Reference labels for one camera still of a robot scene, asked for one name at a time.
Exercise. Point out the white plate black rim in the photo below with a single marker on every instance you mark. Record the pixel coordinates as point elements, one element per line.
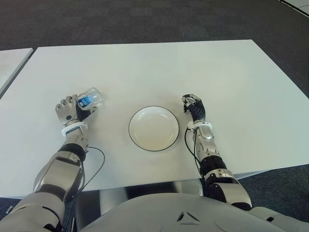
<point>154,129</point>

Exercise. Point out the clear water bottle blue cap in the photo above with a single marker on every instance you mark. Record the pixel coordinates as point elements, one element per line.
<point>90,99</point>

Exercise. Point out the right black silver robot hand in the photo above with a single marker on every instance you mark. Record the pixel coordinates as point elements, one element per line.
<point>199,110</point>

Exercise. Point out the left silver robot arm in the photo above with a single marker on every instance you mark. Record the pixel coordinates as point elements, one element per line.
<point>58,169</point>

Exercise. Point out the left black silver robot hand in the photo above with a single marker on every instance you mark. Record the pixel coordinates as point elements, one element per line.
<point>66,111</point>

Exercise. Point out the white neighbouring table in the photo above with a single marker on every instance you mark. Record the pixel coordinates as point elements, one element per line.
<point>12,65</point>

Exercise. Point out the grey robot torso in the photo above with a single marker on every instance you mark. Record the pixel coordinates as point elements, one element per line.
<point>183,212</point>

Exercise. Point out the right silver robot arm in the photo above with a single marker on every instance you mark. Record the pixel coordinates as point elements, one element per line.
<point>212,149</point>

